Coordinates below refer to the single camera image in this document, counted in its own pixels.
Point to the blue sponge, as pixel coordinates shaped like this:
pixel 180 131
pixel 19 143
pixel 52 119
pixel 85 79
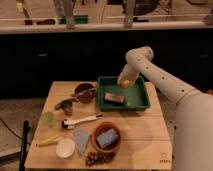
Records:
pixel 107 138

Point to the small green cup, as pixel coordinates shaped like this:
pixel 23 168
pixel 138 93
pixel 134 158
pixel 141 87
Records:
pixel 48 119

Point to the dark brown bowl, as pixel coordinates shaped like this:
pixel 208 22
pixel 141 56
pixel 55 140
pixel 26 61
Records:
pixel 87 97

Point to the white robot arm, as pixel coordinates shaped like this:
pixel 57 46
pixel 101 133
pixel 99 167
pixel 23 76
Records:
pixel 193 136

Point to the black stand pole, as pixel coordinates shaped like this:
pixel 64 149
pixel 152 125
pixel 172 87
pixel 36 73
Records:
pixel 24 144

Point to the spoon in brown bowl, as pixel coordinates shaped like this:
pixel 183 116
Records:
pixel 78 94

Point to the small orange apple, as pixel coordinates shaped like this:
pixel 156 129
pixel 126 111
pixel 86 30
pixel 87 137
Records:
pixel 124 84

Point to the white handled brush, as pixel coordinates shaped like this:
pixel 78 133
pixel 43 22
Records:
pixel 71 123

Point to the brown wooden block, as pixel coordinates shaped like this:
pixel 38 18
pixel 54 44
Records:
pixel 114 98

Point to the grey blue cloth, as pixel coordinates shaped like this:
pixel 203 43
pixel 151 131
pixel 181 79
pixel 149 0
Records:
pixel 81 139

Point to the orange bowl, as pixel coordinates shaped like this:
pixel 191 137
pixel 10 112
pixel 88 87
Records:
pixel 101 128

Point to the dark grape bunch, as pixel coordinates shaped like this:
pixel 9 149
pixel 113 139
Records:
pixel 98 157

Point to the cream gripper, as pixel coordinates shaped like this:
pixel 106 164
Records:
pixel 124 76

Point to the green plastic tray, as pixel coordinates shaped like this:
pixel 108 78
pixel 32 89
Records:
pixel 135 97

